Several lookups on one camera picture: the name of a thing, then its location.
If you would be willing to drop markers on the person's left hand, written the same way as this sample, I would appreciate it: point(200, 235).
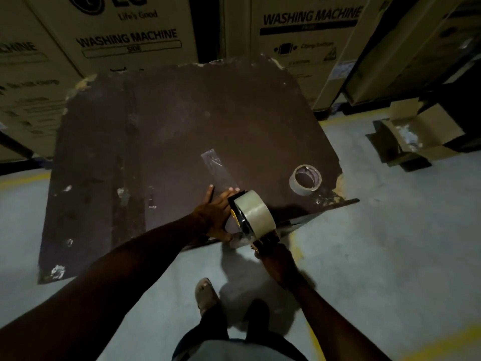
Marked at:
point(214, 216)

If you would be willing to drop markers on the person's right hand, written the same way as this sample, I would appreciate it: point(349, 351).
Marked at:
point(278, 265)

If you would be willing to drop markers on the yellow black tape dispenser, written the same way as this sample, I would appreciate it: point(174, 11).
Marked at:
point(240, 218)

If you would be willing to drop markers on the clear tape roll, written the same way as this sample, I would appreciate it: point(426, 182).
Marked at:
point(257, 214)

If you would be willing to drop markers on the clear tape strip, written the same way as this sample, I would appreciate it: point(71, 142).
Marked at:
point(220, 167)

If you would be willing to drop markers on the person's left forearm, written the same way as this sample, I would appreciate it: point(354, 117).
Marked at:
point(97, 297)

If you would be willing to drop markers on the person's right forearm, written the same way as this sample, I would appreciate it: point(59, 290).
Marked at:
point(334, 323)

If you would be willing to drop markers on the small open cardboard box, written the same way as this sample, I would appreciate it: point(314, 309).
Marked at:
point(432, 135)

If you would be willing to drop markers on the tan sandal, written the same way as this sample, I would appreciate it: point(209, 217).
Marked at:
point(206, 293)

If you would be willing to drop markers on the pale green ribbed shirt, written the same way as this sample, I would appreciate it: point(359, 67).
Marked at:
point(233, 351)

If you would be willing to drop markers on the dark wooden pallet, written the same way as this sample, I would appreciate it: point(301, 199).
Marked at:
point(338, 110)
point(22, 166)

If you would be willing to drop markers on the stack of large cardboard boxes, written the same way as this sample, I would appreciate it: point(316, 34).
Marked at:
point(131, 33)

